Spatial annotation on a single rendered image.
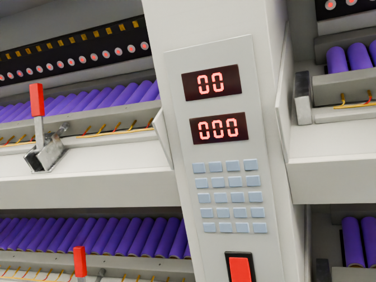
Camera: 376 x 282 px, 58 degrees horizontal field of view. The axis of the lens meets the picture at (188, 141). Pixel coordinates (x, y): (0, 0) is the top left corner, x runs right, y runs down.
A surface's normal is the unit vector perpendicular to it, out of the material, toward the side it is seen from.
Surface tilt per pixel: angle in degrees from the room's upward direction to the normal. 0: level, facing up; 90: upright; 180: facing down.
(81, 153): 21
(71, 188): 111
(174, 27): 90
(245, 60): 90
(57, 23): 90
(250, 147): 90
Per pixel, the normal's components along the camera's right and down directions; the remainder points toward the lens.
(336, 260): -0.29, -0.81
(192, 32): -0.35, 0.25
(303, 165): -0.26, 0.59
